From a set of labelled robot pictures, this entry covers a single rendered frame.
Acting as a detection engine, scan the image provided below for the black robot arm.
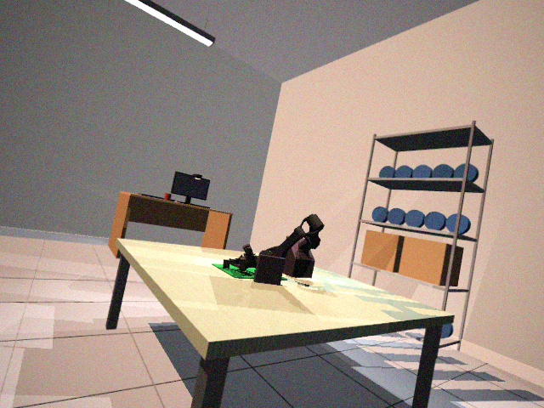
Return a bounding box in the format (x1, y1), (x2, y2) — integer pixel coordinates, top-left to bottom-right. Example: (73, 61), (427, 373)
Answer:
(243, 214), (325, 258)

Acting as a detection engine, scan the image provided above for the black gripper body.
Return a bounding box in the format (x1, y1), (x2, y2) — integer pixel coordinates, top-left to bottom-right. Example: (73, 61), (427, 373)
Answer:
(241, 253), (258, 272)

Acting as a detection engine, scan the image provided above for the green circuit board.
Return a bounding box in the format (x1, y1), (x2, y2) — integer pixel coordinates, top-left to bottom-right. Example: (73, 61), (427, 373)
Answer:
(212, 263), (287, 281)

